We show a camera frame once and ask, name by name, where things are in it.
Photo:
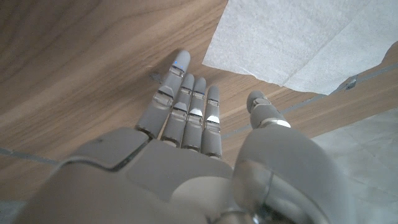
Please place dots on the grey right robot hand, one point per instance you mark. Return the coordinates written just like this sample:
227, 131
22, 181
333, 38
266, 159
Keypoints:
174, 180

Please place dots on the white paper towel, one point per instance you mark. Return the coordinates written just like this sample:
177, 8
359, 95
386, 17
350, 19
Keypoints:
295, 40

